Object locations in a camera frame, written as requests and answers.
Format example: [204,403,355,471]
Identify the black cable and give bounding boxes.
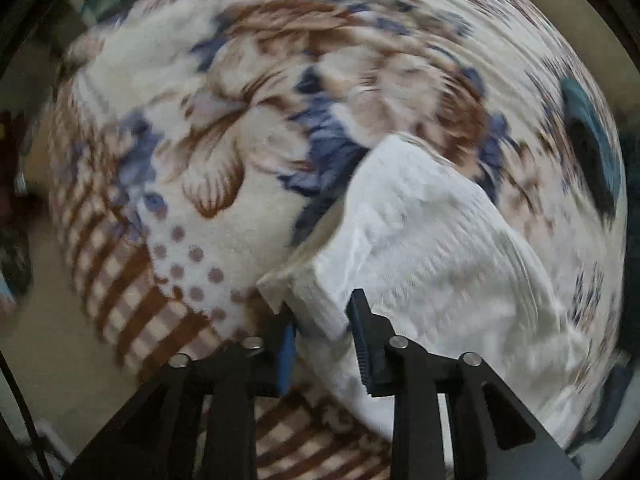
[0,349,54,480]

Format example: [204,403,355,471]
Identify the white cotton pants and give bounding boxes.
[257,133,588,444]

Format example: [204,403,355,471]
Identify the floral fleece blanket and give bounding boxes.
[41,0,627,479]

